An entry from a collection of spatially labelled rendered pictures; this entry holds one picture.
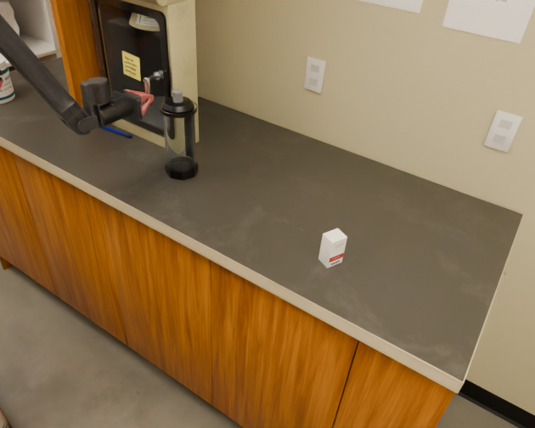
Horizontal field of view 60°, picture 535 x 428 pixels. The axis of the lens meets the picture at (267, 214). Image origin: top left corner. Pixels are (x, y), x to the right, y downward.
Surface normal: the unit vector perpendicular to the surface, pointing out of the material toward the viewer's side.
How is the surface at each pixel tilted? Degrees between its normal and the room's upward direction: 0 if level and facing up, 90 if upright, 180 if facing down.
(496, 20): 90
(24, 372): 0
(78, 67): 90
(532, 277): 90
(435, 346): 0
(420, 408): 90
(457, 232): 0
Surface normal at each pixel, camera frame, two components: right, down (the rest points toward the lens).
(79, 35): 0.83, 0.38
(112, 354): 0.07, -0.79
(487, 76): -0.55, 0.48
